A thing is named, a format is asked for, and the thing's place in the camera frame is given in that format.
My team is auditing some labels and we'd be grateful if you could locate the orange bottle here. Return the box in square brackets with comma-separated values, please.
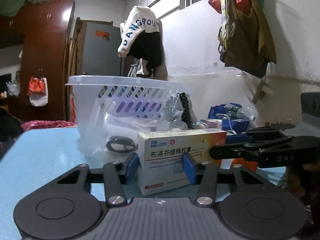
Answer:
[231, 158, 258, 172]

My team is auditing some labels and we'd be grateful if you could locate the white medicine box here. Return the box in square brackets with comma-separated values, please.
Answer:
[137, 128, 227, 196]

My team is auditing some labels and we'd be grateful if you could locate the clear plastic laundry basket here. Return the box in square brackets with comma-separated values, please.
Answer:
[67, 75, 182, 157]

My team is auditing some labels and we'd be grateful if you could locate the black beaded hair accessory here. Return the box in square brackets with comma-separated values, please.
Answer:
[163, 92, 197, 129]

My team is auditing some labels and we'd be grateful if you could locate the purple tissue pack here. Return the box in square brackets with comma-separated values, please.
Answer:
[108, 99, 164, 119]

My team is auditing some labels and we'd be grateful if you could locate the clear plastic water bottle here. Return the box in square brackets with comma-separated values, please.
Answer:
[224, 104, 255, 121]

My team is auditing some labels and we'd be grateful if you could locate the blue shopping bag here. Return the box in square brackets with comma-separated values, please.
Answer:
[208, 103, 252, 134]

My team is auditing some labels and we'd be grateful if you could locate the olive hanging bag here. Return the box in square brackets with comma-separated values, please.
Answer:
[218, 0, 277, 78]

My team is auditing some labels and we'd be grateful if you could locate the maroon clothes pile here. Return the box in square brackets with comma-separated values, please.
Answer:
[21, 120, 76, 132]

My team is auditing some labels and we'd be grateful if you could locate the orange white hanging bag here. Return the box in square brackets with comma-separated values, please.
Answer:
[27, 77, 48, 107]

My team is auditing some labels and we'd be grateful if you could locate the grey metal door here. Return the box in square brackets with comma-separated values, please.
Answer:
[81, 22, 122, 76]

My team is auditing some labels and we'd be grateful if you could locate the white black hanging jacket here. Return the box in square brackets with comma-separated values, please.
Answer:
[118, 5, 168, 80]

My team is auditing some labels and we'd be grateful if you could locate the red hanging plastic bag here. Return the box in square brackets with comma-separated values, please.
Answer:
[208, 0, 222, 14]

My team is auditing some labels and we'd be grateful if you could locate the dark red wooden wardrobe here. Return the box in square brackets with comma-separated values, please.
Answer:
[1, 1, 74, 121]

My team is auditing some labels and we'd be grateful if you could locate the white charging cable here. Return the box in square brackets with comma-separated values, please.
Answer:
[216, 113, 245, 135]

